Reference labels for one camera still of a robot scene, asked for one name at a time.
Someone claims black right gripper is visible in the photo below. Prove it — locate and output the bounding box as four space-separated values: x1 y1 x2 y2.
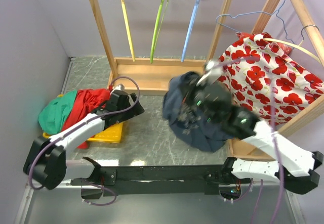
177 76 216 125

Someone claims navy blue tank top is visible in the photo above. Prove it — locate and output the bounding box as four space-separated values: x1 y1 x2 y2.
162 71 233 152

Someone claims yellow plastic tray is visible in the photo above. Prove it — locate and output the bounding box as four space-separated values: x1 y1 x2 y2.
42 94 126 143

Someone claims light blue plastic hanger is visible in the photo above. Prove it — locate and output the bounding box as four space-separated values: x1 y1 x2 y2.
181 0 200 62

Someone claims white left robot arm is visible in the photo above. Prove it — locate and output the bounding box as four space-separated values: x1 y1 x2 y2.
23 89 145 190

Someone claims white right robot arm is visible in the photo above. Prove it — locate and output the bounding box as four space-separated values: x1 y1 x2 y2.
180 74 323 195

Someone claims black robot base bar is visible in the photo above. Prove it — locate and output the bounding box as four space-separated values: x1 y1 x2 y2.
71 158 250 201

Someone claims yellow hanger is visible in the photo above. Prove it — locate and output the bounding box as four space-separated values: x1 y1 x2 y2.
120 0 135 62

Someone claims green hanger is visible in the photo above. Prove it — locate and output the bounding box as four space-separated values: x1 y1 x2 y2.
149 0 169 64

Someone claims cream wooden hanger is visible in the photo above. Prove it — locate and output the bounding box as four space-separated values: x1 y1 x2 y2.
263 38 321 64

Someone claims red garment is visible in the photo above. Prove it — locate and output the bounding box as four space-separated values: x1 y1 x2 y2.
60 88 112 150

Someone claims poppy print garment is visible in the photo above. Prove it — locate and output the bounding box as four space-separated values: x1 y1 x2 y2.
218 33 323 125

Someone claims green garment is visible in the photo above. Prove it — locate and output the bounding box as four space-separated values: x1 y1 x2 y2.
38 90 77 135

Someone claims wooden side clothes rack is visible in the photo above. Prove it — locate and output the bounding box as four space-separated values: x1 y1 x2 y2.
201 0 324 160

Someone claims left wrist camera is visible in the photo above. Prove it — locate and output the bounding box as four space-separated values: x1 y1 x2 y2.
109 84 125 93

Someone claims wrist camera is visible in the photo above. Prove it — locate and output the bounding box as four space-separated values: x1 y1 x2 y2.
196 60 223 86
109 84 125 93

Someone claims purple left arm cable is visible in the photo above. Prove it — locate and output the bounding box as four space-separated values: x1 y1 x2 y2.
27 76 140 190

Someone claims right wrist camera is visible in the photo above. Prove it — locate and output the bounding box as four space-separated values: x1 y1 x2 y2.
196 60 223 86

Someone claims blue wire hanger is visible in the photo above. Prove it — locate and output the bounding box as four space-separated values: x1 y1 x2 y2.
215 0 295 44

